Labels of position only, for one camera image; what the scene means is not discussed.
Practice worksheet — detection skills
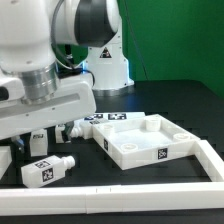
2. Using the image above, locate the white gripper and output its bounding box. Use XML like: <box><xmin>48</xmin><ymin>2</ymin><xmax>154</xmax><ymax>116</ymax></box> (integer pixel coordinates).
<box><xmin>0</xmin><ymin>73</ymin><xmax>96</xmax><ymax>153</ymax></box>

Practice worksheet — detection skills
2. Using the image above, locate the white square table top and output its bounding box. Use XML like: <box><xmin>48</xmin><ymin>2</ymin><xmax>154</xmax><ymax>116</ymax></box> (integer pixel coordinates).
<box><xmin>93</xmin><ymin>114</ymin><xmax>200</xmax><ymax>170</ymax></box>

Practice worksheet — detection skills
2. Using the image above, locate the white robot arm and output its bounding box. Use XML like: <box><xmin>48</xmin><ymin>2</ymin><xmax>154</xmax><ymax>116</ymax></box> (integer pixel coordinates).
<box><xmin>0</xmin><ymin>0</ymin><xmax>134</xmax><ymax>149</ymax></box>

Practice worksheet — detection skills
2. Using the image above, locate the white block at left edge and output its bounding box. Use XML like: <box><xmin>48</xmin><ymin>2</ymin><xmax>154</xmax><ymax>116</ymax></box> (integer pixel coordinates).
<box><xmin>0</xmin><ymin>146</ymin><xmax>12</xmax><ymax>180</ymax></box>

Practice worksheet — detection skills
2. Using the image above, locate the white sheet with tags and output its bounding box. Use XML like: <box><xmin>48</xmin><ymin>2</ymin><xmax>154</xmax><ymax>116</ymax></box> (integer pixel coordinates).
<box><xmin>83</xmin><ymin>112</ymin><xmax>145</xmax><ymax>121</ymax></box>

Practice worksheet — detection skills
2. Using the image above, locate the white U-shaped obstacle fence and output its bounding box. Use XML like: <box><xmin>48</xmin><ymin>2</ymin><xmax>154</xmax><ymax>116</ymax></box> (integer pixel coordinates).
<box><xmin>0</xmin><ymin>140</ymin><xmax>224</xmax><ymax>216</ymax></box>

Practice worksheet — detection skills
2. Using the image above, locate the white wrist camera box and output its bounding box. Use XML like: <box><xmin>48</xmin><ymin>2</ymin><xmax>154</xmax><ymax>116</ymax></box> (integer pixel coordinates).
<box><xmin>0</xmin><ymin>72</ymin><xmax>25</xmax><ymax>109</ymax></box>

